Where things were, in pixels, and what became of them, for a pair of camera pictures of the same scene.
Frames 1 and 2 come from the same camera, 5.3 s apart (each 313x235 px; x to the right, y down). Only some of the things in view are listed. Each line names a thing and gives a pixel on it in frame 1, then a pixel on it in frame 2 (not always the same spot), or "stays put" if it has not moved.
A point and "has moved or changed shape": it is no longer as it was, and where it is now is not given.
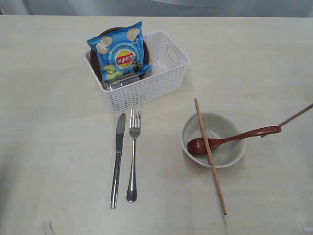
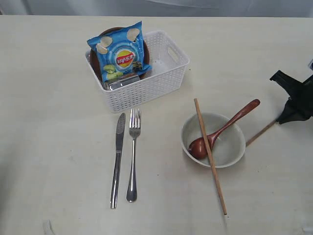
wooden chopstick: x=219 y=191 stays put
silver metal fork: x=135 y=129 stays put
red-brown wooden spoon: x=197 y=146 -> x=197 y=148
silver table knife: x=120 y=133 stays put
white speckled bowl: x=225 y=152 stays put
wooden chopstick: x=296 y=114 has moved or changed shape
